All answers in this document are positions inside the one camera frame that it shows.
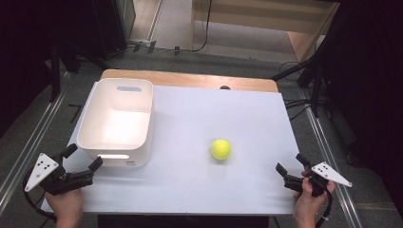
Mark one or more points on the metal floor rail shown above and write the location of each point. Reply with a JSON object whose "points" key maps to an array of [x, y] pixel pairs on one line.
{"points": [[332, 164], [28, 148]]}

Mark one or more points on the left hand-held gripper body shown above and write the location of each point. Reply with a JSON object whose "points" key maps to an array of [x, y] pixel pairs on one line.
{"points": [[60, 182]]}

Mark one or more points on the white plastic storage bin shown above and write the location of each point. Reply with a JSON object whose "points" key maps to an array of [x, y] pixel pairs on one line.
{"points": [[122, 126]]}

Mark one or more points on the black tripod stand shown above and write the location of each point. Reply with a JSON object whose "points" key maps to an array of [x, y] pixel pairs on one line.
{"points": [[57, 69], [316, 72]]}

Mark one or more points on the white table cover board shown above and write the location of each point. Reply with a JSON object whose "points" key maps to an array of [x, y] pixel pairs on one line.
{"points": [[196, 120]]}

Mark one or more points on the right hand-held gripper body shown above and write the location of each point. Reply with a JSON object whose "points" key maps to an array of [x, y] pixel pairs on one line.
{"points": [[328, 173]]}

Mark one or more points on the black curtain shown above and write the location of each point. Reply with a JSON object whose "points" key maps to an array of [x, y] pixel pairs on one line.
{"points": [[38, 38], [374, 79]]}

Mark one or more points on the wooden table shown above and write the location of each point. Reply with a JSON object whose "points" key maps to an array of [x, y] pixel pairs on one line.
{"points": [[190, 79]]}

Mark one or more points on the person's right hand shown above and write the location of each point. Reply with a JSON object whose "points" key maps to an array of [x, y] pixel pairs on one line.
{"points": [[305, 205]]}

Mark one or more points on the light wooden desk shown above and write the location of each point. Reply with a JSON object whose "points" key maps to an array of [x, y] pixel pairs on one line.
{"points": [[253, 19]]}

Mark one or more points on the person's left hand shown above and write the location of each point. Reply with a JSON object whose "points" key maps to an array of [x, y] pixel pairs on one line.
{"points": [[65, 205]]}

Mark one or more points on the yellow tennis ball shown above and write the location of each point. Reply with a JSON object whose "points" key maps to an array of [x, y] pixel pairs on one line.
{"points": [[220, 149]]}

